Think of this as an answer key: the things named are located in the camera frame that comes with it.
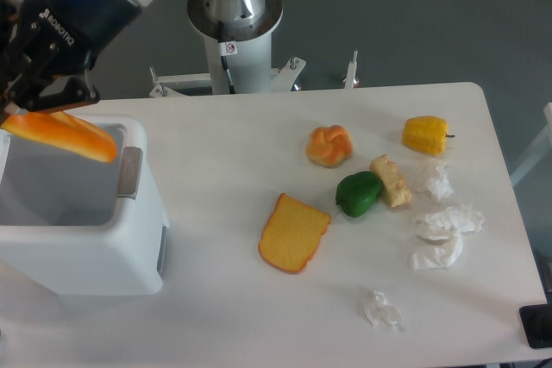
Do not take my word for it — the yellow bell pepper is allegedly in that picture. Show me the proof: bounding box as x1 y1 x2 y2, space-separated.
402 115 455 156

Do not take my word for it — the round knotted bread roll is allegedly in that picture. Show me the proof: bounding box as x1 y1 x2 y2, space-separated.
305 125 354 168

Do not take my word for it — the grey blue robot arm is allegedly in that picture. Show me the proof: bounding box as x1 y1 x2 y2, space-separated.
1 0 282 118

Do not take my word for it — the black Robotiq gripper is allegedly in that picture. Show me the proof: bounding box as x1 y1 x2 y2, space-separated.
1 0 141 123

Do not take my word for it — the crumpled white tissue lower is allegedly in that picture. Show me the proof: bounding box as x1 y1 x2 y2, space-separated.
361 290 405 331

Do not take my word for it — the black device at edge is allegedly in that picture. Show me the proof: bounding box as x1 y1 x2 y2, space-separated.
519 303 552 349

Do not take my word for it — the yellow toast slice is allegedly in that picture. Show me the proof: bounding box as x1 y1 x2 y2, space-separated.
258 193 332 274

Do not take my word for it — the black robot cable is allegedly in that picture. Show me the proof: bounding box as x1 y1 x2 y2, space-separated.
217 21 237 95

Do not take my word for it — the crumpled white tissue upper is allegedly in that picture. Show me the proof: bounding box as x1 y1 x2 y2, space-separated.
414 159 454 203

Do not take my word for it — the beige cake piece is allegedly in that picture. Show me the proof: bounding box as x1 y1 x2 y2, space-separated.
369 154 412 209

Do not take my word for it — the crumpled white tissue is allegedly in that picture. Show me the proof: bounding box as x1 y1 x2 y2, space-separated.
414 159 454 203
361 290 405 331
408 204 485 271

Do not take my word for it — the green bell pepper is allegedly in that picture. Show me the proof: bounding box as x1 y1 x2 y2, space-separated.
335 171 382 218

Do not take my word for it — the crumpled white tissue middle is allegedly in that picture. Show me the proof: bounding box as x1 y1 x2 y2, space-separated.
408 204 485 271

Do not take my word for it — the long orange bread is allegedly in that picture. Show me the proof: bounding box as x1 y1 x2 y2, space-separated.
1 111 118 163

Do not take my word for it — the white trash can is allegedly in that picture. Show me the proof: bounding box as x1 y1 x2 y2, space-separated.
1 115 170 296

